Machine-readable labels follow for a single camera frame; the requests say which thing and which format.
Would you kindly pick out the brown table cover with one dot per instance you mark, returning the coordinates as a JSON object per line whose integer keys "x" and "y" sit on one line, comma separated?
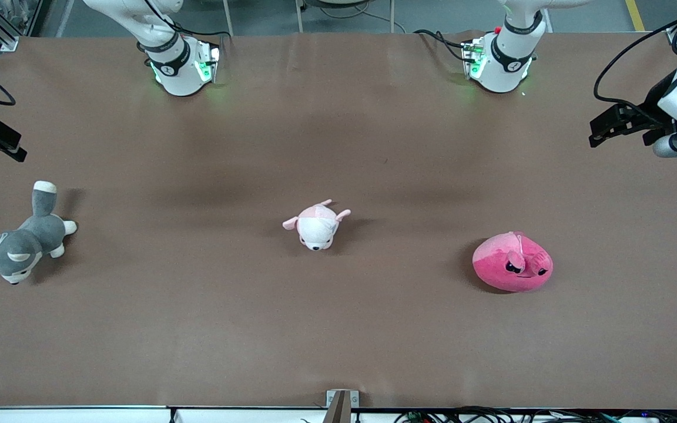
{"x": 338, "y": 329}

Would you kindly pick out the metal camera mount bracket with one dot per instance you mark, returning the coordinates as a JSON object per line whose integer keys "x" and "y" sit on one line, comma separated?
{"x": 341, "y": 405}

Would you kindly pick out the grey white husky plush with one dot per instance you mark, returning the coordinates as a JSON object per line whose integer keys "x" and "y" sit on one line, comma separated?
{"x": 21, "y": 247}

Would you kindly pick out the small white pink plush dog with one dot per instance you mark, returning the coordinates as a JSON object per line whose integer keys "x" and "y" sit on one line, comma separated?
{"x": 317, "y": 227}

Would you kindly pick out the round pink plush toy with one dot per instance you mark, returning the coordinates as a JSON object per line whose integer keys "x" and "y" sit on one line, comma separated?
{"x": 512, "y": 262}

